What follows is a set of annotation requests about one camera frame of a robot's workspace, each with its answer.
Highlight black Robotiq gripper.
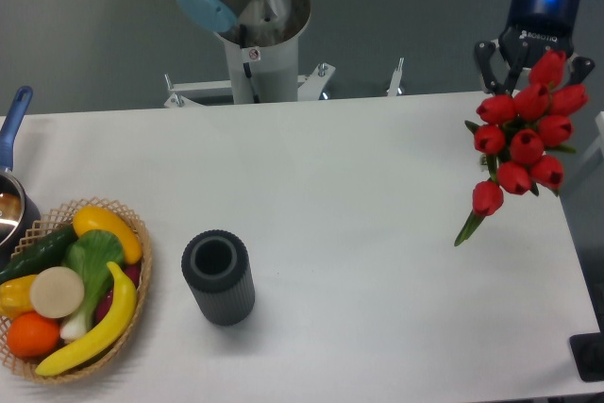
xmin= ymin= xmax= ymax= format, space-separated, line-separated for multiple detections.
xmin=473 ymin=0 xmax=596 ymax=95

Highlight red tulip bouquet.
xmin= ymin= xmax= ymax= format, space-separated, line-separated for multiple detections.
xmin=454 ymin=50 xmax=589 ymax=245

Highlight dark grey ribbed vase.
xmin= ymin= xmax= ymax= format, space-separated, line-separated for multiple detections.
xmin=181 ymin=229 xmax=256 ymax=327

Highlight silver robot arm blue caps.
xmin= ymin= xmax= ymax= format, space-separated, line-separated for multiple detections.
xmin=176 ymin=0 xmax=595 ymax=104

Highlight white furniture right edge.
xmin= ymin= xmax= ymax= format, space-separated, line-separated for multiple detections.
xmin=559 ymin=111 xmax=603 ymax=202

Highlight black device table corner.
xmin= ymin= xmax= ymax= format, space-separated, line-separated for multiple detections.
xmin=569 ymin=332 xmax=604 ymax=382

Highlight dark red vegetable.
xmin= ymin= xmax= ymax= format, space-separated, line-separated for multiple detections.
xmin=93 ymin=264 xmax=141 ymax=325

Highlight yellow squash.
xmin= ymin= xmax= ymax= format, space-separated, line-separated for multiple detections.
xmin=72 ymin=206 xmax=143 ymax=265

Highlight green bok choy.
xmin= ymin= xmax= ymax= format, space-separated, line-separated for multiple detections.
xmin=60 ymin=229 xmax=125 ymax=343

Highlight yellow banana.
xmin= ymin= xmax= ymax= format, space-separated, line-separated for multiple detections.
xmin=35 ymin=261 xmax=137 ymax=378

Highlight woven wicker basket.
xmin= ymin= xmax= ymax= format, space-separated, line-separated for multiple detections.
xmin=1 ymin=196 xmax=153 ymax=385

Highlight green cucumber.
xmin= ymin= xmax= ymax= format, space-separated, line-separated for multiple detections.
xmin=1 ymin=224 xmax=77 ymax=283

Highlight beige round disc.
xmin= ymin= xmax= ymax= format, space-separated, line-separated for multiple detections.
xmin=29 ymin=266 xmax=85 ymax=319

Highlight yellow bell pepper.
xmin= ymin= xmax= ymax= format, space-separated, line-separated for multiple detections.
xmin=0 ymin=275 xmax=37 ymax=319

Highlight orange fruit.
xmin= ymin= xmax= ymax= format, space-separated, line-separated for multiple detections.
xmin=7 ymin=311 xmax=59 ymax=358

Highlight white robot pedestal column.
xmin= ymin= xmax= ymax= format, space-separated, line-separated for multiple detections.
xmin=216 ymin=34 xmax=298 ymax=105

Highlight white metal base frame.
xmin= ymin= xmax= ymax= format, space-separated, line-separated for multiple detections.
xmin=163 ymin=57 xmax=406 ymax=109

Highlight blue handled saucepan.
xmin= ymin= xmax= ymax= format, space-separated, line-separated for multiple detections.
xmin=1 ymin=86 xmax=41 ymax=270

